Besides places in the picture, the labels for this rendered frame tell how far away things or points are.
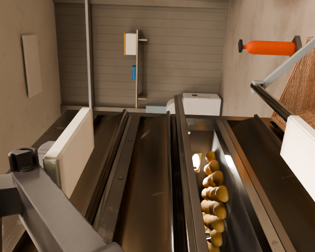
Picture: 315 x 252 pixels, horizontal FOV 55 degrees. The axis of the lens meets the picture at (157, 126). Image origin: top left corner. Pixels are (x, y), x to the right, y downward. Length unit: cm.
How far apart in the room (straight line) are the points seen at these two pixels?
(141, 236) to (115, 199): 20
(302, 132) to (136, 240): 79
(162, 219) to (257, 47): 290
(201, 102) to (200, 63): 110
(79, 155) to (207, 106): 739
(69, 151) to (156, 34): 780
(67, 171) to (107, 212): 88
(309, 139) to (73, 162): 13
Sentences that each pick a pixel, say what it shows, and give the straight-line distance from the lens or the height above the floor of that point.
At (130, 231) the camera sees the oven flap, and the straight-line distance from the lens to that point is 99.
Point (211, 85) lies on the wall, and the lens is 819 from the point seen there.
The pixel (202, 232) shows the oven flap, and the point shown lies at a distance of 74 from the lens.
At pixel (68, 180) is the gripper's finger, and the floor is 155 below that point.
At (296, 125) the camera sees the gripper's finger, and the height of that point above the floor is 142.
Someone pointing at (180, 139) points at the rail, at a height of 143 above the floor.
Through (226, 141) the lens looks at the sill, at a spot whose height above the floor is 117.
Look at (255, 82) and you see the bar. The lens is 117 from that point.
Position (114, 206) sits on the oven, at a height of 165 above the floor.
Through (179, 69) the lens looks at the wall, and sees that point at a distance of 803.
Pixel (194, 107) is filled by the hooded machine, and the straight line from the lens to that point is 752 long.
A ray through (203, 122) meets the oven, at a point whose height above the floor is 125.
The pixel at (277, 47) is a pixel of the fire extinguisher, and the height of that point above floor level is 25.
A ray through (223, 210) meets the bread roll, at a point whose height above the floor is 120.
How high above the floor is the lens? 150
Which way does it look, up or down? 1 degrees up
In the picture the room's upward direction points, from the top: 88 degrees counter-clockwise
